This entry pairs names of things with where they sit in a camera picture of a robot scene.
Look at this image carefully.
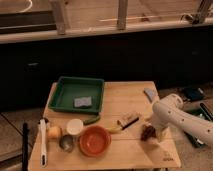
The white round cup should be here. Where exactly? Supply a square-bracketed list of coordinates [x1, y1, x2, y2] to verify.
[66, 119, 84, 136]

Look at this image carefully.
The bunch of dark grapes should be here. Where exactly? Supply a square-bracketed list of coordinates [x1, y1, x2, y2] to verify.
[141, 125, 156, 141]

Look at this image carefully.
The wooden scrub brush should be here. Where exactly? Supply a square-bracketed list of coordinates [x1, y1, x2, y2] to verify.
[117, 113, 140, 130]

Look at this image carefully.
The green bin with items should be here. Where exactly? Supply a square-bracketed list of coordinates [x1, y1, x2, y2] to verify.
[186, 108, 213, 148]

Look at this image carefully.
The grey cloth piece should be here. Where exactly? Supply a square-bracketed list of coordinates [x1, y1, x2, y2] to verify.
[144, 88, 156, 102]

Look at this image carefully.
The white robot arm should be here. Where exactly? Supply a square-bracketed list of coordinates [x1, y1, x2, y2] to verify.
[151, 94, 213, 147]

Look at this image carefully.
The small metal cup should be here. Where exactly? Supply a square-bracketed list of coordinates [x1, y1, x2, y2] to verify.
[59, 135, 74, 152]

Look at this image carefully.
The green cucumber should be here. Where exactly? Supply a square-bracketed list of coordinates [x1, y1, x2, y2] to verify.
[83, 115, 100, 126]

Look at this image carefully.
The red bowl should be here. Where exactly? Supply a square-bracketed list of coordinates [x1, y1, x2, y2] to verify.
[79, 125, 111, 157]

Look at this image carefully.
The green plastic tray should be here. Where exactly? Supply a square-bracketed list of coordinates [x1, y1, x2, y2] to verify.
[48, 76, 104, 114]

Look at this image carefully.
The yellow onion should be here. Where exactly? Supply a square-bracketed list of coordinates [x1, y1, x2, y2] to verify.
[47, 126, 62, 139]

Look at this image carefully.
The yellow banana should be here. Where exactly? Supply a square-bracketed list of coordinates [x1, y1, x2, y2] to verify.
[107, 126, 122, 134]

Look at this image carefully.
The black pole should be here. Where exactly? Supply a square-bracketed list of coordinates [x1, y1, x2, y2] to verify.
[22, 123, 28, 171]

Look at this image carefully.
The blue-grey sponge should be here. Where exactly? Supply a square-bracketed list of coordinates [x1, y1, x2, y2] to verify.
[74, 96, 92, 108]

